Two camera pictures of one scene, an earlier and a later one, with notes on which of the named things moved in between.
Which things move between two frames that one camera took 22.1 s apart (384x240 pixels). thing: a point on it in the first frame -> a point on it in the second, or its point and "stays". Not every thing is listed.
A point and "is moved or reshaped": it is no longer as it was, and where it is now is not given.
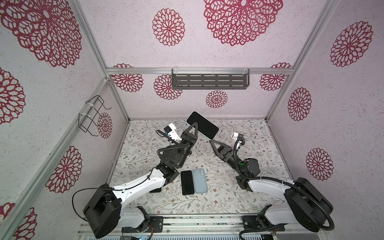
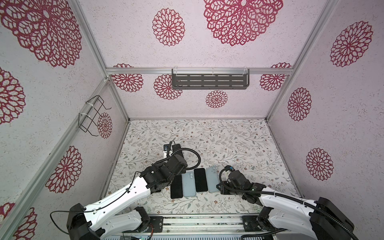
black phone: [187, 182] -> [176, 190]
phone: [205, 127] is moved or reshaped
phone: [156, 190] stays
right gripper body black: [230, 161] -> [226, 190]
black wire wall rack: [88, 121] stays
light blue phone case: [199, 180] -> [189, 184]
